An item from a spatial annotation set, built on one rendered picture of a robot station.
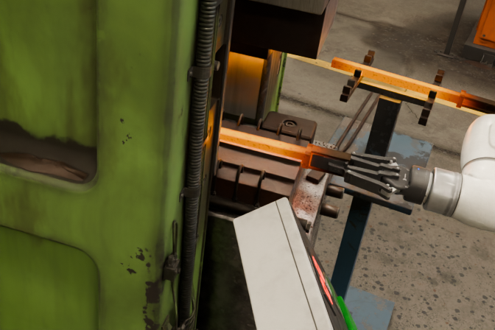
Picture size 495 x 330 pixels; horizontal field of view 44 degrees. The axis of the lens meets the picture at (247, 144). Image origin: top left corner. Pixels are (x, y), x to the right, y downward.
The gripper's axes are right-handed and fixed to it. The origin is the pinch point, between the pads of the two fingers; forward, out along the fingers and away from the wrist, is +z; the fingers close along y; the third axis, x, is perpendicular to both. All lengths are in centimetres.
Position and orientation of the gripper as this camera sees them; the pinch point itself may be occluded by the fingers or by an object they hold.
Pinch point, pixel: (328, 160)
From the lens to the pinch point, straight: 128.3
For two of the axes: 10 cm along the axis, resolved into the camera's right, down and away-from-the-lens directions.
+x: 1.4, -8.3, -5.4
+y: 2.7, -4.9, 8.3
